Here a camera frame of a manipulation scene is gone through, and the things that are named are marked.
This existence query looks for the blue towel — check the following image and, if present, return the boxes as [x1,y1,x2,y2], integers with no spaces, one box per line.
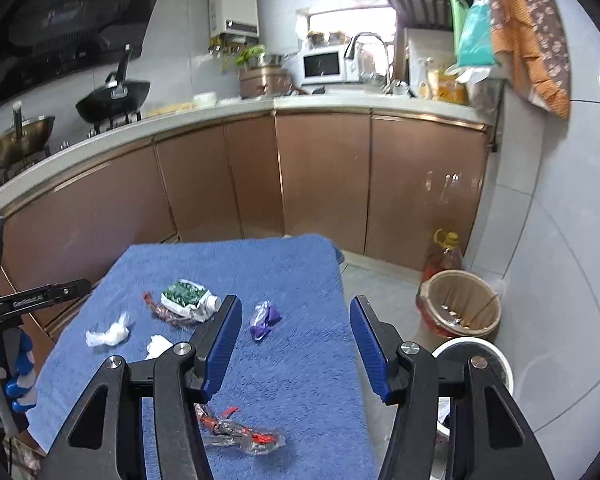
[27,234,378,480]

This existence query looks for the white microwave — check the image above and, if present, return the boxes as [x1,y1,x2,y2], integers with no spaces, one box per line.
[301,45,348,85]

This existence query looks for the clear wrapper with red print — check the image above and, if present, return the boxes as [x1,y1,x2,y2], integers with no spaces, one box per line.
[197,406,287,457]

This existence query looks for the black range hood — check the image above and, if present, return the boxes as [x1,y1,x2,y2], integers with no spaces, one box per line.
[0,0,168,116]

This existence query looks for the steel kitchen faucet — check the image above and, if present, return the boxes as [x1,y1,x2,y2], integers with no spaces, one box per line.
[344,31,396,93]

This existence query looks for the green leafy vegetable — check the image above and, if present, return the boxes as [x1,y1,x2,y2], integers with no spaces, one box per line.
[236,45,266,67]

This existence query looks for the copper base cabinets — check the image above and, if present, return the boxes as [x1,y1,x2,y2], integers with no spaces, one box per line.
[0,107,488,356]

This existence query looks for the orange brown floral apron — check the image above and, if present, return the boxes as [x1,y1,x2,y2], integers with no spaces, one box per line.
[482,0,572,120]

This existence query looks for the small white tissue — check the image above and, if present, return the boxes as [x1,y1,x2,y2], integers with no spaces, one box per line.
[146,336,174,360]

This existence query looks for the white bin with black liner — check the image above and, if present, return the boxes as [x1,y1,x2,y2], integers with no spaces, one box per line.
[432,336,515,480]

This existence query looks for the cooking oil bottle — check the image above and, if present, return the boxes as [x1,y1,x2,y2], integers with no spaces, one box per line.
[424,228,464,286]

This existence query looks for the steel pot with handle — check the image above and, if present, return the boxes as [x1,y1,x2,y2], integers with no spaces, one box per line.
[250,51,298,68]

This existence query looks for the copper multi cooker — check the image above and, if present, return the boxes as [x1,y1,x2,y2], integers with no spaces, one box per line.
[238,65,291,100]

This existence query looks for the window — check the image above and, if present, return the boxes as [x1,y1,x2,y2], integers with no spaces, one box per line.
[297,5,398,48]

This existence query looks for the green white pouch with cap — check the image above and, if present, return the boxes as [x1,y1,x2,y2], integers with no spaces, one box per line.
[160,280,222,323]

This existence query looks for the purple wrapper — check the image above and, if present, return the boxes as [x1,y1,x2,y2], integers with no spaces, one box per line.
[249,301,284,342]

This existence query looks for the clear wrapper with red strip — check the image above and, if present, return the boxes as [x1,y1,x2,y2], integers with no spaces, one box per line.
[142,291,196,330]

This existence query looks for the white plastic bag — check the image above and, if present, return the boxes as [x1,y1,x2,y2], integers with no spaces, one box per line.
[450,62,501,106]

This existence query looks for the person's left hand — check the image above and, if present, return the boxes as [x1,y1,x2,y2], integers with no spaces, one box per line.
[4,332,34,413]

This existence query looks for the beige lined bucket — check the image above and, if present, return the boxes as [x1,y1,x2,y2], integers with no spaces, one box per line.
[416,270,502,341]

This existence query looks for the large white tissue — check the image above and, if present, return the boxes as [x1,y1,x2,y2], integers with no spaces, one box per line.
[85,312,131,348]

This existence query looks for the yellow bottle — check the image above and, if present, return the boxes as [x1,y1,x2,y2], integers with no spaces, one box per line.
[437,67,468,105]

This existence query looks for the teal plastic bag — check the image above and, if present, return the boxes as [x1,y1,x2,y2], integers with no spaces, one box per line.
[455,0,497,68]

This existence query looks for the clear spray bottle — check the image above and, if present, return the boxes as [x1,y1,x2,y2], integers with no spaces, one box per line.
[417,57,438,100]

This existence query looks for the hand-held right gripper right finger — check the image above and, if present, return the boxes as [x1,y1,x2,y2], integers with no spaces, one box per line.
[349,295,556,480]

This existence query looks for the steel pan on stove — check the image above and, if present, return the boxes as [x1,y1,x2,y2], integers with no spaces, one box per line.
[0,102,56,168]

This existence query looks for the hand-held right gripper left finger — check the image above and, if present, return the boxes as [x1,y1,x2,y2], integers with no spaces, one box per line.
[37,295,243,480]

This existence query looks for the lidded steel bowl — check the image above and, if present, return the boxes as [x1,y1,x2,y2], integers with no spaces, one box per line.
[306,31,351,47]

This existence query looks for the white water heater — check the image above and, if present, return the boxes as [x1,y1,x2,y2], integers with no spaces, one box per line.
[209,0,260,43]

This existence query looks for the gas stove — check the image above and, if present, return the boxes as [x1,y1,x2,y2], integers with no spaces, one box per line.
[0,110,143,171]

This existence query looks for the black wok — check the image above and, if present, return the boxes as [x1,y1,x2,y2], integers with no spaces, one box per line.
[75,44,152,123]

